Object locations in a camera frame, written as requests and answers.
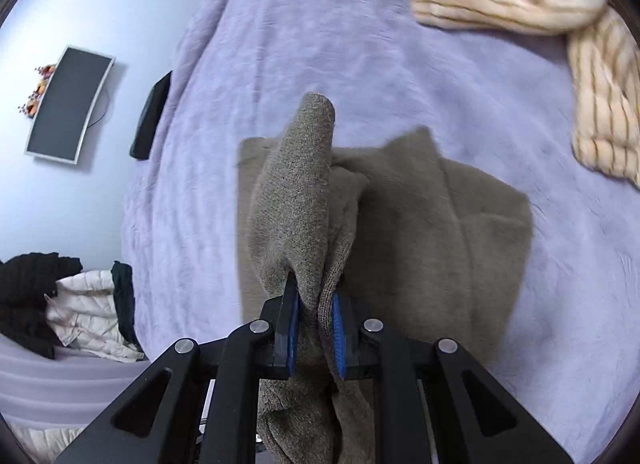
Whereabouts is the cream striped knit garment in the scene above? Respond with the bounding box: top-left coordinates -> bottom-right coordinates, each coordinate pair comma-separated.
410,0 -> 639,182

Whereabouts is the black object at bed edge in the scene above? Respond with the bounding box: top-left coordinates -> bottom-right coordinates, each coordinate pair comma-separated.
129,71 -> 172,161

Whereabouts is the black clothing pile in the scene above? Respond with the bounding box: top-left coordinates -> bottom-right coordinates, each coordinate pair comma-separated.
0,253 -> 82,359

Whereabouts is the lavender embossed bed blanket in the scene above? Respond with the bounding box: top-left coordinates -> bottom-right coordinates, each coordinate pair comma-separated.
122,0 -> 639,463

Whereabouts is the wall mounted curved monitor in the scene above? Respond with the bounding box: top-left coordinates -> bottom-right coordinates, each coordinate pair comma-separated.
25,46 -> 115,165

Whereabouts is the olive brown knit sweater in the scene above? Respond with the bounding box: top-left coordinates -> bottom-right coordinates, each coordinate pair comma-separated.
238,92 -> 533,463

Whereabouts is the pale pink quilted jacket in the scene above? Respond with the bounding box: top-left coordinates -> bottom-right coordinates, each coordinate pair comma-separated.
46,270 -> 145,363

